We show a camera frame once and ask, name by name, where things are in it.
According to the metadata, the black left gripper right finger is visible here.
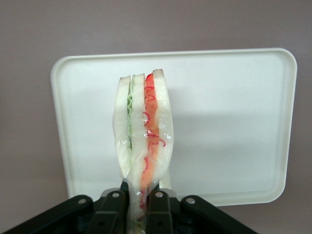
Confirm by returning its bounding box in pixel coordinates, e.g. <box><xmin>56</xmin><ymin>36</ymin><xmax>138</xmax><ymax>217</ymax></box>
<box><xmin>145</xmin><ymin>186</ymin><xmax>177</xmax><ymax>234</ymax></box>

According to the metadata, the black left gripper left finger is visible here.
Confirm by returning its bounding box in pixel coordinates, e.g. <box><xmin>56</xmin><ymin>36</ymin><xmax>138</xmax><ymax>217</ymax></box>
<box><xmin>91</xmin><ymin>180</ymin><xmax>130</xmax><ymax>234</ymax></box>

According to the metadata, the triangle sandwich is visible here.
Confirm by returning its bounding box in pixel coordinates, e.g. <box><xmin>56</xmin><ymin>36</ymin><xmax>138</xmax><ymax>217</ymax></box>
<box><xmin>112</xmin><ymin>68</ymin><xmax>175</xmax><ymax>234</ymax></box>

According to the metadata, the beige plastic tray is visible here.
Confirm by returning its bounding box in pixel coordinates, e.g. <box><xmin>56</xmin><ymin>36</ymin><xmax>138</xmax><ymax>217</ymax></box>
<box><xmin>50</xmin><ymin>47</ymin><xmax>298</xmax><ymax>208</ymax></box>

